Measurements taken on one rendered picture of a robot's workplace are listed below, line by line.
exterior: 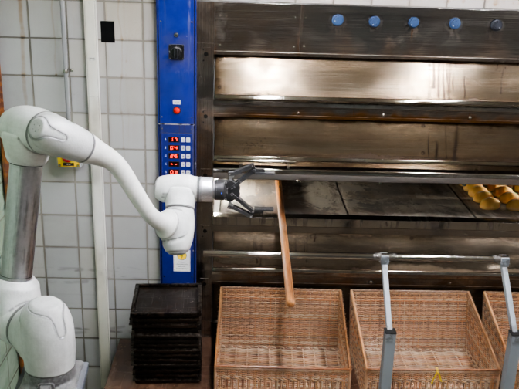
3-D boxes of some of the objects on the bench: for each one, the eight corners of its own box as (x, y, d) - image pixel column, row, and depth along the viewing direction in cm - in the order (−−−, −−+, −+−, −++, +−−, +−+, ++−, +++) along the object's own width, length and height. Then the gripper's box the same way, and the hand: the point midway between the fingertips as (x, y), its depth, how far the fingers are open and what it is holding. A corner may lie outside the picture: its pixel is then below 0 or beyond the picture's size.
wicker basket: (344, 341, 341) (347, 287, 332) (463, 342, 344) (469, 289, 335) (361, 403, 295) (367, 343, 286) (499, 403, 298) (508, 343, 289)
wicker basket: (218, 338, 340) (218, 284, 331) (338, 341, 341) (342, 287, 332) (211, 399, 294) (212, 339, 285) (351, 403, 295) (356, 343, 286)
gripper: (215, 153, 260) (275, 154, 260) (214, 218, 268) (273, 220, 268) (214, 158, 253) (276, 160, 253) (213, 225, 261) (273, 227, 261)
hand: (271, 191), depth 261 cm, fingers open, 13 cm apart
